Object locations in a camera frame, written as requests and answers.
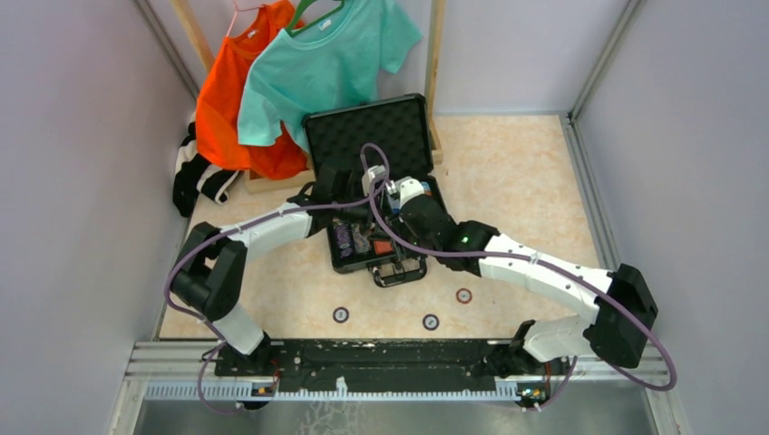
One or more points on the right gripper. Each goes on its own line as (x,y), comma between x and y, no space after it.
(401,224)

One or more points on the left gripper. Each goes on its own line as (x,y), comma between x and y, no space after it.
(369,212)

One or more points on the black poker set case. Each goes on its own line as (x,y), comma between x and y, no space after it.
(372,148)

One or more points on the red playing card box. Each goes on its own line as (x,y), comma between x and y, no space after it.
(382,247)

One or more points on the red white chip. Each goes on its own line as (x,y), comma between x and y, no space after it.
(463,296)

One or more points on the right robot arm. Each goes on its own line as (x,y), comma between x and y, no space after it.
(612,310)

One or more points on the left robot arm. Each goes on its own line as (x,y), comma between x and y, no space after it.
(207,277)

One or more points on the orange red chip row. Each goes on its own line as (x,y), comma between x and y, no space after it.
(427,190)

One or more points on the purple chip row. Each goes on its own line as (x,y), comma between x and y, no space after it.
(344,240)

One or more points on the blue tan chip row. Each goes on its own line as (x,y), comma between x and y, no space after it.
(362,244)

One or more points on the wooden clothes rack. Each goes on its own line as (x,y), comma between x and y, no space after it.
(254,184)

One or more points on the purple chip on table right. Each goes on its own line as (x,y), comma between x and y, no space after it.
(430,322)

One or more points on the purple chip on table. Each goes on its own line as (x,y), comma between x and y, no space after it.
(430,322)
(341,315)

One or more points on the orange t-shirt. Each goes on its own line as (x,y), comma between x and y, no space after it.
(220,98)

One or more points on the teal t-shirt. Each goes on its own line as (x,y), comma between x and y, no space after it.
(333,64)

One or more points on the purple chip on table left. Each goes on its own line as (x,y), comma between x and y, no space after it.
(341,315)

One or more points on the black white striped garment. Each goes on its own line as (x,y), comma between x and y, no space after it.
(195,176)

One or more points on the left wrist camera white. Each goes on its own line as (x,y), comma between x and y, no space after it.
(371,176)

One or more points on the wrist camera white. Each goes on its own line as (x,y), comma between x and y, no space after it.
(371,176)
(405,189)

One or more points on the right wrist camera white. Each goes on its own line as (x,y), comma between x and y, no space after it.
(405,189)

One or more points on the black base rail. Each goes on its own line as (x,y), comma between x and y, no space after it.
(455,365)

